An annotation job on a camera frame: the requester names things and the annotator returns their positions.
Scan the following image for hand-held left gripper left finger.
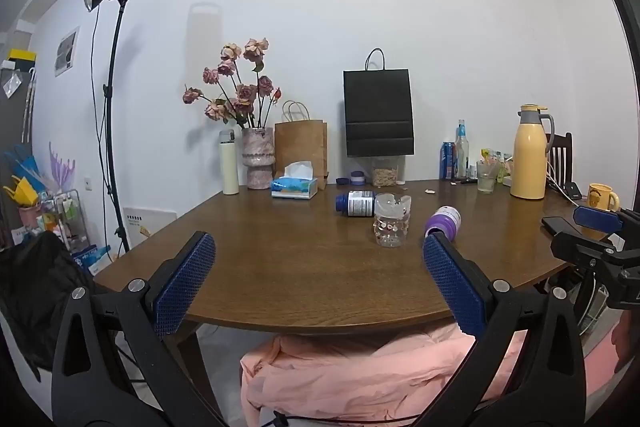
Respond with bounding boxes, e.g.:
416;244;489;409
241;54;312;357
51;231;227;427

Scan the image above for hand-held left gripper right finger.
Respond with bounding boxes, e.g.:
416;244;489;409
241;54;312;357
415;234;587;427

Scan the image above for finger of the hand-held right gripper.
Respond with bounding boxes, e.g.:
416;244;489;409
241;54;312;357
573;205;640;235
550;231;621;269

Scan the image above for clear printed plastic cup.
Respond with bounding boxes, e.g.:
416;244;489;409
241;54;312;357
372;193;414;249

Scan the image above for person's right forearm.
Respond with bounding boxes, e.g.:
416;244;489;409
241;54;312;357
612;311;640;374

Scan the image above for yellow mug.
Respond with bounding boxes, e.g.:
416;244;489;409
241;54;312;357
587;183;621;212

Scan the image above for black phone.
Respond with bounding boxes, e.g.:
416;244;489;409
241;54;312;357
541;216;584;237

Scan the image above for purple bottle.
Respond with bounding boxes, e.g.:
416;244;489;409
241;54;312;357
424;205;463;241

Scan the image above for dark wooden chair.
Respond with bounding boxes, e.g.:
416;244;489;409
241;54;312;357
545;132;574;188

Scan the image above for white board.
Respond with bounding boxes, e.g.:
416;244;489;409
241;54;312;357
122;207;179;254

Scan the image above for yellow thermos jug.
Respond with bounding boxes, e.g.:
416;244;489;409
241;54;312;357
509;104;556;200

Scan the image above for cluster of small bottles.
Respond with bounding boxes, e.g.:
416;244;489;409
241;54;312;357
480;149;514;186

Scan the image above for drinking glass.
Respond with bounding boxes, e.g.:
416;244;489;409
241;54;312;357
476;161;497;194

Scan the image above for white thermos bottle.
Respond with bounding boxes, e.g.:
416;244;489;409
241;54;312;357
219;130;241;196

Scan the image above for blue drink can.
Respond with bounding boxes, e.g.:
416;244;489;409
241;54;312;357
440;141;457;180

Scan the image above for blue cap supplement bottle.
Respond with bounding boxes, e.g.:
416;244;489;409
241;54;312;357
335;190;377;218

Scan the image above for clear jar of oats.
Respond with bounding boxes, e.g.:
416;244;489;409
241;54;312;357
370;155;405;188

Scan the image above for pink jacket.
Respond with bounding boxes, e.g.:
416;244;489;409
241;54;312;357
239;321;532;427

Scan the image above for clear glass bottle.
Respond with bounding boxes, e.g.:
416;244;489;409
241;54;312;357
454;119;471;180

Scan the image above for pink marbled vase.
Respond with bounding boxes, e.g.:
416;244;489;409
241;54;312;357
241;127;275;190

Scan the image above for blue tissue box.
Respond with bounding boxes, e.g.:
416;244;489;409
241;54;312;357
270;161;319;200

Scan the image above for black jacket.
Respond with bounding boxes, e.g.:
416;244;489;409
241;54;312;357
0;231;97;383

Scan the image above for purple plastic hangers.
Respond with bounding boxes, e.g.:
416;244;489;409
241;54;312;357
47;142;77;188

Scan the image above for brown paper bag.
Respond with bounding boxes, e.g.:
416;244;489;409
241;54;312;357
274;101;330;188

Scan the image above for black light stand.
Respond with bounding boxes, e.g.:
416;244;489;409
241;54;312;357
91;0;132;254

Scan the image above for black paper bag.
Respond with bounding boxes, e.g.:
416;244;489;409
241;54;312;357
343;48;416;158

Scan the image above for dried pink roses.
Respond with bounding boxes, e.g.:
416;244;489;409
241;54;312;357
182;38;284;130

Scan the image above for blue plastic hangers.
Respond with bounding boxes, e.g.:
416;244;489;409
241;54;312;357
4;144;43;188

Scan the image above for grey cabinet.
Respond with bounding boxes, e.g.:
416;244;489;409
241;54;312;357
0;59;37;152

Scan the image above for white charging cable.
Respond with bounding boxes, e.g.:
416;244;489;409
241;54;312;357
546;162;576;202

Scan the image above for metal wire rack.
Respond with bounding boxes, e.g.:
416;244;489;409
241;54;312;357
39;189;92;260

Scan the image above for wall poster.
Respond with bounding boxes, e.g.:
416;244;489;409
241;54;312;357
54;26;81;78

